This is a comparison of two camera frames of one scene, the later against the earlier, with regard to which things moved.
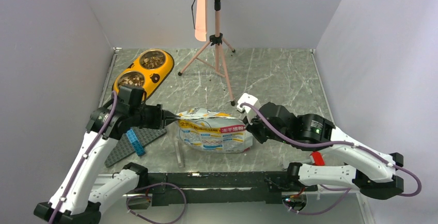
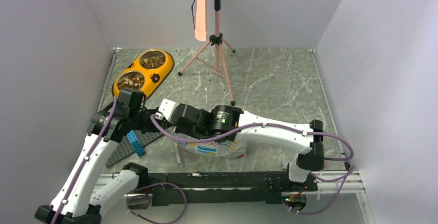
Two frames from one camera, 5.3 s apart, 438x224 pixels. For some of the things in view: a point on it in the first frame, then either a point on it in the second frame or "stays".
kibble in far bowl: (152, 59) stays
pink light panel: (201, 28) stays
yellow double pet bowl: (147, 71) stays
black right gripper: (253, 127) to (178, 129)
